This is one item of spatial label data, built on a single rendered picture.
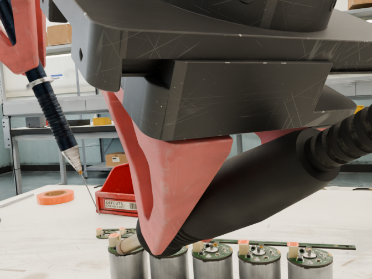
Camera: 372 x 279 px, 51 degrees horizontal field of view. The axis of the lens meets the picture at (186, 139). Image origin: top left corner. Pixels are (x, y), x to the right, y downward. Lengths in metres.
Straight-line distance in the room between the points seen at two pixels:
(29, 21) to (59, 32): 2.90
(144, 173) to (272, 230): 0.32
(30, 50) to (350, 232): 0.37
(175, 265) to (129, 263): 0.03
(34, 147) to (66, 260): 5.64
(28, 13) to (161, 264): 0.16
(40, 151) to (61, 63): 1.32
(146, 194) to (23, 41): 0.13
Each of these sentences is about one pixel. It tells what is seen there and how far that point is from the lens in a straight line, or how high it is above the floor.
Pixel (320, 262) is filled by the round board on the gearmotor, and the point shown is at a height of 0.81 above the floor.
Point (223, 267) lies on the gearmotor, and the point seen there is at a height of 0.81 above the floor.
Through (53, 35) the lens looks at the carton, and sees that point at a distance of 3.17.
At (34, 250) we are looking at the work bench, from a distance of 0.47.
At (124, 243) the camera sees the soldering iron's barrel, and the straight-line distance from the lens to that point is 0.23.
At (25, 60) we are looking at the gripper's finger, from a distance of 0.24.
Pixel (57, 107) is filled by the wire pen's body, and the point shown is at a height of 0.90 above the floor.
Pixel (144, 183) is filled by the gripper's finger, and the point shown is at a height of 0.87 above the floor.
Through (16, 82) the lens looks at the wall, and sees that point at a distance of 6.18.
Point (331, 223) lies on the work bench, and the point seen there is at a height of 0.75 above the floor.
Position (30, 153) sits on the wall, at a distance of 6.11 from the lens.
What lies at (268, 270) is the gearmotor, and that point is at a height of 0.81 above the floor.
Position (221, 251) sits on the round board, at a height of 0.81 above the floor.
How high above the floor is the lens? 0.90
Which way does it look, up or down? 6 degrees down
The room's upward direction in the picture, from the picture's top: 3 degrees counter-clockwise
